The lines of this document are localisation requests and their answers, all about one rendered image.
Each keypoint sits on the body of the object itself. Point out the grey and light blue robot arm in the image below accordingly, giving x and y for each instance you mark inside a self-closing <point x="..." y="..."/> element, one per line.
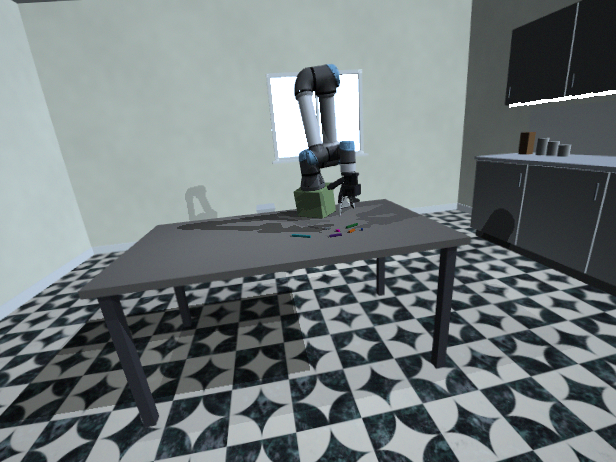
<point x="326" y="81"/>

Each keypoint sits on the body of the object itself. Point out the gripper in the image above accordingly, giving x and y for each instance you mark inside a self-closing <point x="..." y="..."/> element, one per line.
<point x="349" y="189"/>

